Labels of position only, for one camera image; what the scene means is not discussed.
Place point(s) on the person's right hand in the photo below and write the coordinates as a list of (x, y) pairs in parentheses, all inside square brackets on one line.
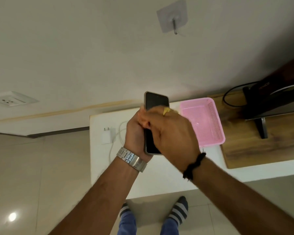
[(174, 139)]

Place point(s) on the person's left hand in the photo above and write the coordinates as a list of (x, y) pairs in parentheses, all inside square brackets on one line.
[(134, 139)]

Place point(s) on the white charger adapter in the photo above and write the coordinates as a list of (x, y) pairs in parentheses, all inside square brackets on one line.
[(106, 138)]

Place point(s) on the black smartphone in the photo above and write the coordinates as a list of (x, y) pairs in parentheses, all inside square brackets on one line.
[(156, 100)]

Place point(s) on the person's left forearm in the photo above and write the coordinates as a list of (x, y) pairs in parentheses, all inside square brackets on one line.
[(100, 203)]

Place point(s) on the person's right forearm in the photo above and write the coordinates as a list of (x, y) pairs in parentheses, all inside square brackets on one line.
[(242, 205)]

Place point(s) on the person's right striped sock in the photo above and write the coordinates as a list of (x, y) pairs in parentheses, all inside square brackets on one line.
[(178, 210)]

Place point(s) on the person's striped sock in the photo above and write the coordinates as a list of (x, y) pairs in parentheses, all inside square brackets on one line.
[(125, 210), (178, 210)]

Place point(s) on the person's left striped sock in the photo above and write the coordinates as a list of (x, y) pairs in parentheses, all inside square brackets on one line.
[(125, 210)]

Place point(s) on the person's left jeans leg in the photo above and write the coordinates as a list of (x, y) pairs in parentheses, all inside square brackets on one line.
[(127, 226)]

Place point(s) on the person's jeans leg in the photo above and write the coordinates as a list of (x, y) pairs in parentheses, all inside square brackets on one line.
[(127, 226), (169, 228)]

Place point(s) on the person's right jeans leg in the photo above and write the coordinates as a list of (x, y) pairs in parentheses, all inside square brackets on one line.
[(169, 228)]

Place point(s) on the silver metal wristwatch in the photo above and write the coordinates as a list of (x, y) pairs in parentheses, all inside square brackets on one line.
[(132, 160)]

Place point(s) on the pink plastic basket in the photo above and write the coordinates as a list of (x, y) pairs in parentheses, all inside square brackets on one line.
[(201, 119)]

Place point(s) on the brown wooden board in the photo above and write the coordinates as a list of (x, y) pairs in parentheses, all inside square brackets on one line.
[(242, 149)]

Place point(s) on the black television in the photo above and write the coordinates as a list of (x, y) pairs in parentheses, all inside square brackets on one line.
[(269, 100)]

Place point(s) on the clear adhesive wall hook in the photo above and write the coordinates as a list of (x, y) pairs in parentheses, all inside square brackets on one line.
[(171, 14)]

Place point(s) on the white wall socket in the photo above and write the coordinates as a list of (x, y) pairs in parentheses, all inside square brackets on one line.
[(12, 99)]

